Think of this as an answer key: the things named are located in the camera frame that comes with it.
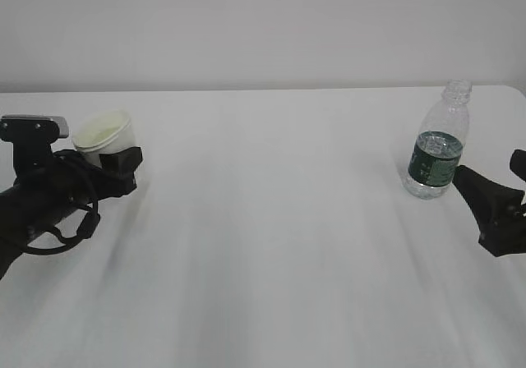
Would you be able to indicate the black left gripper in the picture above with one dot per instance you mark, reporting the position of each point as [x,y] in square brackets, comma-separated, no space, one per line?
[48,194]

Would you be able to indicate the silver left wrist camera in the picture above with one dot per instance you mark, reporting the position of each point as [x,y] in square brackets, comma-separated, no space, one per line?
[51,128]

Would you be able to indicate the white paper cup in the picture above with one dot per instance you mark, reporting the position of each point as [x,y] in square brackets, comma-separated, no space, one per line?
[108,133]

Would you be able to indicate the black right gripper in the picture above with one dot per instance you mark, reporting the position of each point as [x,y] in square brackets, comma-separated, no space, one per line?
[498,210]

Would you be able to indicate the clear water bottle green label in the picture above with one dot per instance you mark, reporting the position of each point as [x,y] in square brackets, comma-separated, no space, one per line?
[440,143]

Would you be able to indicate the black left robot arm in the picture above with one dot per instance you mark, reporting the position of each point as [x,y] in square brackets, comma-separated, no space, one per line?
[46,240]

